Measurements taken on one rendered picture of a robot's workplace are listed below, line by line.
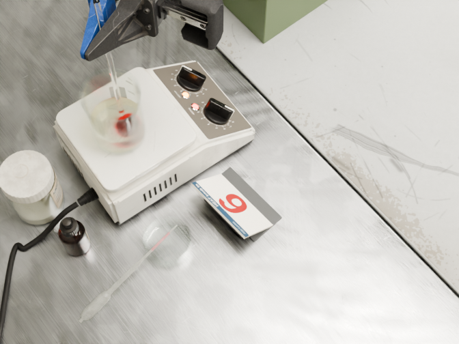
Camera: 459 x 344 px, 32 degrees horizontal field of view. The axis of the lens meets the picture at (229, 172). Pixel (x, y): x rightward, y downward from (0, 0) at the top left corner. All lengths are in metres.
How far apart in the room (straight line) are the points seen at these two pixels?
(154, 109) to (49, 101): 0.18
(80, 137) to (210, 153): 0.15
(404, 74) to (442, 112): 0.07
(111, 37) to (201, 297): 0.32
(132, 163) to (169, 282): 0.14
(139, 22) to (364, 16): 0.41
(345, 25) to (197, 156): 0.30
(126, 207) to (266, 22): 0.30
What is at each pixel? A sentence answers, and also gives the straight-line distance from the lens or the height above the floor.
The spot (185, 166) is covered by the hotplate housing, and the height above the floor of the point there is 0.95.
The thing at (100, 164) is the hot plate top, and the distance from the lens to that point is 0.87.
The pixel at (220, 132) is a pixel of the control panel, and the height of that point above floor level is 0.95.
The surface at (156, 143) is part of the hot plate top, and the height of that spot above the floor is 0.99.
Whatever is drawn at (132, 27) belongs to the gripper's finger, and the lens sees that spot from 0.76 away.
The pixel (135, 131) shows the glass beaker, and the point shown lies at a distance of 0.84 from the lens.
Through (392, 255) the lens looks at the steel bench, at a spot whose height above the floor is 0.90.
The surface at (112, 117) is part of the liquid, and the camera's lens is 0.86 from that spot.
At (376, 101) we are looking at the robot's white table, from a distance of 1.02.
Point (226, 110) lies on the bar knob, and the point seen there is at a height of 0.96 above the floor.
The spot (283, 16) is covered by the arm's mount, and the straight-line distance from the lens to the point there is 1.04.
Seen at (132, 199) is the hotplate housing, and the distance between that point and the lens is 0.89.
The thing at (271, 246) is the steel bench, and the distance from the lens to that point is 0.92.
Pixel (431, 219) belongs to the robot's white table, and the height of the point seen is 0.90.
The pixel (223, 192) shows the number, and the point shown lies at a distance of 0.92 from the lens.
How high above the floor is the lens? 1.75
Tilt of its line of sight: 64 degrees down
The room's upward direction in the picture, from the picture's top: straight up
